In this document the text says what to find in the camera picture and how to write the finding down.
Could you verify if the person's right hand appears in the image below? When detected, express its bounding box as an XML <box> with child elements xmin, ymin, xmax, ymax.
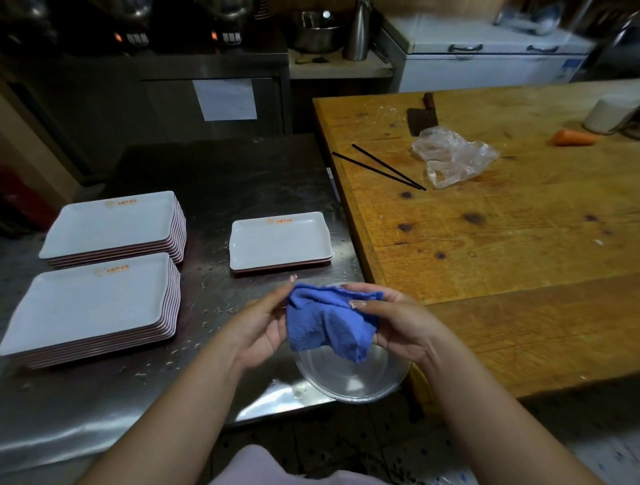
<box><xmin>339</xmin><ymin>282</ymin><xmax>451</xmax><ymax>366</ymax></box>

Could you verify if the person's left hand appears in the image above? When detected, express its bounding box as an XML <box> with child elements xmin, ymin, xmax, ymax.
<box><xmin>219</xmin><ymin>273</ymin><xmax>299</xmax><ymax>373</ymax></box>

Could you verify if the blue cloth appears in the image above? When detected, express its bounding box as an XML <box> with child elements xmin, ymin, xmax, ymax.
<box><xmin>285</xmin><ymin>282</ymin><xmax>385</xmax><ymax>364</ymax></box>

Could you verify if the stack of white plates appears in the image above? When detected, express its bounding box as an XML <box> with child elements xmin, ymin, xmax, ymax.
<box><xmin>0</xmin><ymin>252</ymin><xmax>182</xmax><ymax>370</ymax></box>
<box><xmin>39</xmin><ymin>191</ymin><xmax>187</xmax><ymax>270</ymax></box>
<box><xmin>229</xmin><ymin>211</ymin><xmax>335</xmax><ymax>274</ymax></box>

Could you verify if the steel work table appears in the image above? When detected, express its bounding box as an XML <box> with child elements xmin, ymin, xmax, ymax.
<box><xmin>0</xmin><ymin>133</ymin><xmax>366</xmax><ymax>473</ymax></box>

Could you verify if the person's left forearm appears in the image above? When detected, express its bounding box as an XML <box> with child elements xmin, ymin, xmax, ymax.
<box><xmin>77</xmin><ymin>344</ymin><xmax>251</xmax><ymax>485</ymax></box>

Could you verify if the person's right forearm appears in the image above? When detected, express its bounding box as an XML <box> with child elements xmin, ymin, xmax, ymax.
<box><xmin>422</xmin><ymin>332</ymin><xmax>606</xmax><ymax>485</ymax></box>

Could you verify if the clear glass bowl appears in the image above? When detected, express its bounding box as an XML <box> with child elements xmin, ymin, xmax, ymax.
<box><xmin>293</xmin><ymin>284</ymin><xmax>412</xmax><ymax>404</ymax></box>

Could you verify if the wooden table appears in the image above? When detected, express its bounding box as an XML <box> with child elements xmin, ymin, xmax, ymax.
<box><xmin>312</xmin><ymin>79</ymin><xmax>640</xmax><ymax>416</ymax></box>

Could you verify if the black chopstick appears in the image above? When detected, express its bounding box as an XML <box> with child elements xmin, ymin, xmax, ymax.
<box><xmin>332</xmin><ymin>152</ymin><xmax>425</xmax><ymax>191</ymax></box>
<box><xmin>351</xmin><ymin>144</ymin><xmax>427</xmax><ymax>191</ymax></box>

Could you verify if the crumpled clear plastic bag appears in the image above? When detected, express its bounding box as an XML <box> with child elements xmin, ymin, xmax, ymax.
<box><xmin>412</xmin><ymin>125</ymin><xmax>501</xmax><ymax>190</ymax></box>

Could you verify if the white paper sheet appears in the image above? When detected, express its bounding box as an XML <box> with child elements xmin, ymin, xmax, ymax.
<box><xmin>193</xmin><ymin>79</ymin><xmax>259</xmax><ymax>123</ymax></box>

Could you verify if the orange carrot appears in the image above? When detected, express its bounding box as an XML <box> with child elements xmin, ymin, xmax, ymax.
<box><xmin>549</xmin><ymin>129</ymin><xmax>599</xmax><ymax>147</ymax></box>

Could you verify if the white chest freezer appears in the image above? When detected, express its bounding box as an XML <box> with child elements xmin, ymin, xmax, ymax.
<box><xmin>377</xmin><ymin>15</ymin><xmax>596</xmax><ymax>95</ymax></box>

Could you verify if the stainless steel cabinet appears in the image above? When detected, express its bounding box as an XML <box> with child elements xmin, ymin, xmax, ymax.
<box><xmin>0</xmin><ymin>49</ymin><xmax>292</xmax><ymax>181</ymax></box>

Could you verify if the beige side counter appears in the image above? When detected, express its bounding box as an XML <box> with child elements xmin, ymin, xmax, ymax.
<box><xmin>288</xmin><ymin>47</ymin><xmax>396</xmax><ymax>80</ymax></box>

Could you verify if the white cup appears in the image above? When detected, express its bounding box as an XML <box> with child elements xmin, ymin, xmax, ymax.
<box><xmin>582</xmin><ymin>95</ymin><xmax>640</xmax><ymax>135</ymax></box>

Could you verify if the steel jug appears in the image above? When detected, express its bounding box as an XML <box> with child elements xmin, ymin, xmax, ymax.
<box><xmin>342</xmin><ymin>0</ymin><xmax>373</xmax><ymax>62</ymax></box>

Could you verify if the black induction cooker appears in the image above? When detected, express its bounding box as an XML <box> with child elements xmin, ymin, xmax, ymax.
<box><xmin>209</xmin><ymin>27</ymin><xmax>243</xmax><ymax>47</ymax></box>
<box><xmin>112</xmin><ymin>27</ymin><xmax>151</xmax><ymax>49</ymax></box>

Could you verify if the steel basin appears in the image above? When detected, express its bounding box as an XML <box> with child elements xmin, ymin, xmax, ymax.
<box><xmin>289</xmin><ymin>9</ymin><xmax>346</xmax><ymax>55</ymax></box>

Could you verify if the metal utensil rack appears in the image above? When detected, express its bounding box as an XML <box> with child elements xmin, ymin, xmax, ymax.
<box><xmin>569</xmin><ymin>0</ymin><xmax>640</xmax><ymax>83</ymax></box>

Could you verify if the steel cleaver with dark handle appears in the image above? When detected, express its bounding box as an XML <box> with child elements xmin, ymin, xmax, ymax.
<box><xmin>406</xmin><ymin>93</ymin><xmax>440</xmax><ymax>137</ymax></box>

